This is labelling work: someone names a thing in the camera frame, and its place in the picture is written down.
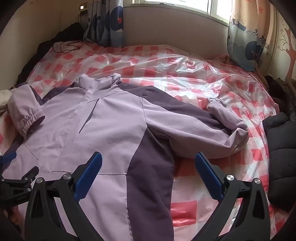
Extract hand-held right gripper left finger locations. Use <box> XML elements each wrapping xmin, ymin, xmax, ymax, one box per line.
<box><xmin>25</xmin><ymin>152</ymin><xmax>103</xmax><ymax>241</ymax></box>

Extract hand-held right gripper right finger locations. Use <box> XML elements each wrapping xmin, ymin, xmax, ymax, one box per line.
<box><xmin>195</xmin><ymin>152</ymin><xmax>271</xmax><ymax>241</ymax></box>

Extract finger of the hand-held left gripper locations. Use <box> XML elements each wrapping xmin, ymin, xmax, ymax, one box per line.
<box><xmin>0</xmin><ymin>152</ymin><xmax>17</xmax><ymax>165</ymax></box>
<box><xmin>0</xmin><ymin>166</ymin><xmax>39</xmax><ymax>187</ymax></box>

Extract purple two-tone jacket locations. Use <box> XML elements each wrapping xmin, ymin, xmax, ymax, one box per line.
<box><xmin>5</xmin><ymin>73</ymin><xmax>250</xmax><ymax>241</ymax></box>

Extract black clothes pile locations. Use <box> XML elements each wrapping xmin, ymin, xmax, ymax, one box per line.
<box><xmin>16</xmin><ymin>23</ymin><xmax>85</xmax><ymax>86</ymax></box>

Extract person's left hand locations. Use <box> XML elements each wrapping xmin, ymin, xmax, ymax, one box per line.
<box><xmin>3</xmin><ymin>204</ymin><xmax>27</xmax><ymax>232</ymax></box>

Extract red checked bed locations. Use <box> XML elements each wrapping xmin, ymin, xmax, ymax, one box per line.
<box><xmin>0</xmin><ymin>42</ymin><xmax>287</xmax><ymax>241</ymax></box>

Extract cream puffer jacket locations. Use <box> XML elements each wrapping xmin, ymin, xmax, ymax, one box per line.
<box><xmin>0</xmin><ymin>89</ymin><xmax>12</xmax><ymax>114</ymax></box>

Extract black puffer jacket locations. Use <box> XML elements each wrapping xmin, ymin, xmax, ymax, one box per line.
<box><xmin>262</xmin><ymin>112</ymin><xmax>296</xmax><ymax>212</ymax></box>

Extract clear plastic sheet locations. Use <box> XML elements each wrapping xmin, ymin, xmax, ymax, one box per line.
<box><xmin>25</xmin><ymin>43</ymin><xmax>285</xmax><ymax>241</ymax></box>

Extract brown fur garment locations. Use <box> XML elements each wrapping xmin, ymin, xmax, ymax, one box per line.
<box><xmin>264</xmin><ymin>74</ymin><xmax>296</xmax><ymax>114</ymax></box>

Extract pink whale print curtain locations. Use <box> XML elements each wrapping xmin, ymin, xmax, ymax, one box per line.
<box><xmin>227</xmin><ymin>0</ymin><xmax>280</xmax><ymax>72</ymax></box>

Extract blue whale print curtain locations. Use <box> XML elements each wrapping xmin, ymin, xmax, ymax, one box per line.
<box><xmin>83</xmin><ymin>0</ymin><xmax>125</xmax><ymax>48</ymax></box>

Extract window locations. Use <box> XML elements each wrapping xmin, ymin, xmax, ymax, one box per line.
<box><xmin>132</xmin><ymin>0</ymin><xmax>234</xmax><ymax>24</ymax></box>

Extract black cable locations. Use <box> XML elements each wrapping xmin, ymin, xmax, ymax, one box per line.
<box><xmin>52</xmin><ymin>9</ymin><xmax>89</xmax><ymax>53</ymax></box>

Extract tree wall sticker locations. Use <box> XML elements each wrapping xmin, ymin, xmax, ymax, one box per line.
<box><xmin>277</xmin><ymin>14</ymin><xmax>296</xmax><ymax>79</ymax></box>

